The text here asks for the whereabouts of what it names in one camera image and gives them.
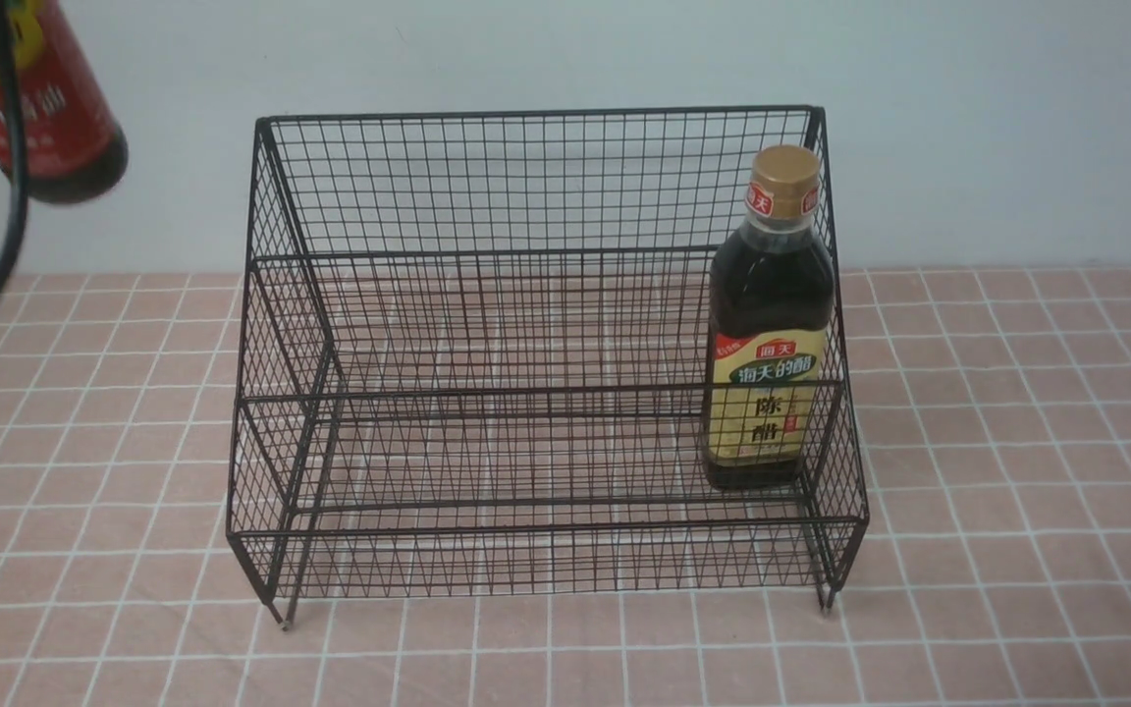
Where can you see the pink checkered tablecloth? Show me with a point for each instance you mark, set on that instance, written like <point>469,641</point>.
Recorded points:
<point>995,410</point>

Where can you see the black wire mesh rack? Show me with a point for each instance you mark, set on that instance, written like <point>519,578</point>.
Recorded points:
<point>477,358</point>

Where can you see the red-label soy sauce bottle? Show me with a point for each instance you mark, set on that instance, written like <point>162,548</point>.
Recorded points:
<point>76,150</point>

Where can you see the gold-cap vinegar bottle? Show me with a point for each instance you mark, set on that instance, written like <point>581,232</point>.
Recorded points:
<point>771,298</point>

